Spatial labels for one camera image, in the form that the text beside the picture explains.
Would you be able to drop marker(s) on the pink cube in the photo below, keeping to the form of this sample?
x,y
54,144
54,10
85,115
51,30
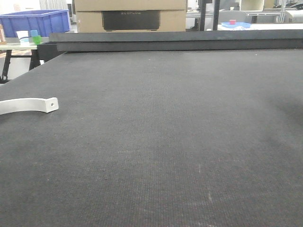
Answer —
x,y
232,22

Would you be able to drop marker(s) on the white curved bracket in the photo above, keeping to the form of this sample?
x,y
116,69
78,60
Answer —
x,y
29,104

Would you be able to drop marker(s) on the white paper cup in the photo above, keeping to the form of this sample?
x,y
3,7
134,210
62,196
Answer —
x,y
23,37

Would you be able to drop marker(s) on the black raised table ledge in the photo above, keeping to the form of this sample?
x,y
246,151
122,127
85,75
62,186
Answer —
x,y
59,43

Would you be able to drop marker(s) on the blue plastic cup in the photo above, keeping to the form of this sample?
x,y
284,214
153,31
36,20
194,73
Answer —
x,y
34,33

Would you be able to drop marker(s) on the black vertical post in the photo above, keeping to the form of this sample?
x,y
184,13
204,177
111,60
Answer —
x,y
202,4

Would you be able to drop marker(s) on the blue plastic crate on table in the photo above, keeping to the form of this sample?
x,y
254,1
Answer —
x,y
44,22

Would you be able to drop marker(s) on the green plastic cup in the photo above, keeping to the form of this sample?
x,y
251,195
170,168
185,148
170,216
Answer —
x,y
37,39

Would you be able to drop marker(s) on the blue tray in background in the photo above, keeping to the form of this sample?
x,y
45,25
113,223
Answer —
x,y
242,24

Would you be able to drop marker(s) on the large cardboard box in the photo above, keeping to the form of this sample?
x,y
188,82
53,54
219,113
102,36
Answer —
x,y
104,16

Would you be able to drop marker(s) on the white folding side table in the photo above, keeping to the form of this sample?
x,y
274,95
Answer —
x,y
10,47

